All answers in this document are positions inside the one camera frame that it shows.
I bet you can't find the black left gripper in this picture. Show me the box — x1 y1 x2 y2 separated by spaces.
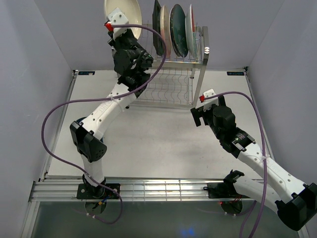
108 29 154 64

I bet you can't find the green square plate dark rim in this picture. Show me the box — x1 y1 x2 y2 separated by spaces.
152 0 164 57

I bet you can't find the cream round plate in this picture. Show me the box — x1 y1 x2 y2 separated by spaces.
104 0 142 40

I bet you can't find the cream and pink plate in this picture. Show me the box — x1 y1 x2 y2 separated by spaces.
160 5 172 58

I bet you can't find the dark teal floral plate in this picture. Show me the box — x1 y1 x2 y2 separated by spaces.
169 4 189 58

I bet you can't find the red and teal floral plate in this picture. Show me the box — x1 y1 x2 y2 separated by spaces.
185 4 197 59

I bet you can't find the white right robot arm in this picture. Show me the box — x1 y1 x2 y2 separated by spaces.
191 91 317 231

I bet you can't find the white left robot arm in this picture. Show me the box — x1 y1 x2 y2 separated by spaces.
70 29 153 198

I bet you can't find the two-tier steel dish rack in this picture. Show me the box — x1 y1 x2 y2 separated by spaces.
133 26 210 109

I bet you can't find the left corner table label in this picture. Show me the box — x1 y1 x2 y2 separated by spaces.
78 71 95 75

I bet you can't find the corner table label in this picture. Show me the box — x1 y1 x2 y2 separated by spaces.
226 71 245 76
78 71 95 75

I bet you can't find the right corner table label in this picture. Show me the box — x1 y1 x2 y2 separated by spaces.
226 71 245 76

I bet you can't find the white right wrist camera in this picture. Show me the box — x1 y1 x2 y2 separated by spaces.
199 89 218 111

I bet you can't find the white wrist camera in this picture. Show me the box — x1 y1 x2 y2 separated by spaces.
106 7 129 40
199 89 218 111

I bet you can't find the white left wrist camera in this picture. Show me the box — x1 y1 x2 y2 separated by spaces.
106 7 129 40

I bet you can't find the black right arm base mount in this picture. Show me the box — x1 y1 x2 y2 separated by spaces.
203 182 238 198

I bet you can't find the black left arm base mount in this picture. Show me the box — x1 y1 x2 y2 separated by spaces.
76 183 118 200

